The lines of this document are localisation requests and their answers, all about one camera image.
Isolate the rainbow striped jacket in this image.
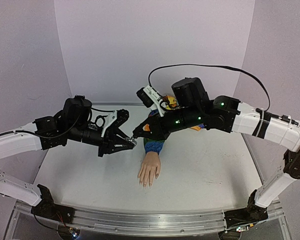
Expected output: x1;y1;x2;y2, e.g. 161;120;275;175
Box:
143;95;206;155

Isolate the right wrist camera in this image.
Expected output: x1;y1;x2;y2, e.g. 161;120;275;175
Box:
136;85;172;117

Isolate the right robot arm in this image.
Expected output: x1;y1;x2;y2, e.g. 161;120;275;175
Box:
133;77;300;209

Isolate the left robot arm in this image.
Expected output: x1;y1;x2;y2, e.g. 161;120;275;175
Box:
0;95;137;219

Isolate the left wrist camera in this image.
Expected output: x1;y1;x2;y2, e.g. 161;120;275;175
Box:
101;109;130;138

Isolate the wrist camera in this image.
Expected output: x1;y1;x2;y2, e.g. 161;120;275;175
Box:
101;109;130;138
136;85;172;117

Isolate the mannequin hand with clear nails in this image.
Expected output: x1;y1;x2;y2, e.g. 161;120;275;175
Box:
137;151;161;189

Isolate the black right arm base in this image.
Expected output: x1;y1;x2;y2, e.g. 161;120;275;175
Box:
224;189;269;230

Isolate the nail polish bottle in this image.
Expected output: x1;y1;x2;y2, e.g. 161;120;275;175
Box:
126;136;138;146

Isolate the aluminium front rail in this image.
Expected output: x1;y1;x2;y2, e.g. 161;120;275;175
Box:
15;200;284;237

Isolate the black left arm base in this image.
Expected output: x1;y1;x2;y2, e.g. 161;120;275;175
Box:
31;184;75;224

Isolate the black right camera cable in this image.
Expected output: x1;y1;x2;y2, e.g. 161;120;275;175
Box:
147;64;271;112

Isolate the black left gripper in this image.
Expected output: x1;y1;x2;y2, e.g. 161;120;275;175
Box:
68;122;136;158

